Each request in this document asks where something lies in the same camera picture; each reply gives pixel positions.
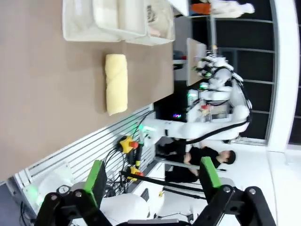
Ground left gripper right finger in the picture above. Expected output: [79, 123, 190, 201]
[192, 157, 277, 226]

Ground orange object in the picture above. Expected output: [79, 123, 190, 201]
[191, 3, 210, 15]

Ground pale pink towel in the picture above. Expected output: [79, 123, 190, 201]
[150, 23, 166, 38]

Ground brown panel board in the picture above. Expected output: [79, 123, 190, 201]
[187, 37, 208, 87]

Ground yellow rolled towel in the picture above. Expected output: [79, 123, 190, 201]
[104, 53, 129, 116]

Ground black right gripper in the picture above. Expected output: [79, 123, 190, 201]
[194, 60, 212, 78]

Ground black computer case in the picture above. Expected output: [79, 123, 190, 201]
[154, 89, 189, 123]

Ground black metal bar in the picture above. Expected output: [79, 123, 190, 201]
[120, 171, 205, 193]

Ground seated person in black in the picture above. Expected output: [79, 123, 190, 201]
[156, 145, 237, 183]

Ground yellow emergency stop button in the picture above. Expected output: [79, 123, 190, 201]
[127, 166, 144, 182]
[119, 136, 139, 153]

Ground cream canvas basket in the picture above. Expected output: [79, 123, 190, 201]
[62, 0, 148, 43]
[124, 0, 176, 46]

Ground white pillar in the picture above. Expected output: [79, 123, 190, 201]
[268, 0, 301, 153]

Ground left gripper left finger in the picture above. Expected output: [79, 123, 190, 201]
[34, 160, 113, 226]

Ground white cloth bundle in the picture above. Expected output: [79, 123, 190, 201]
[210, 0, 256, 18]

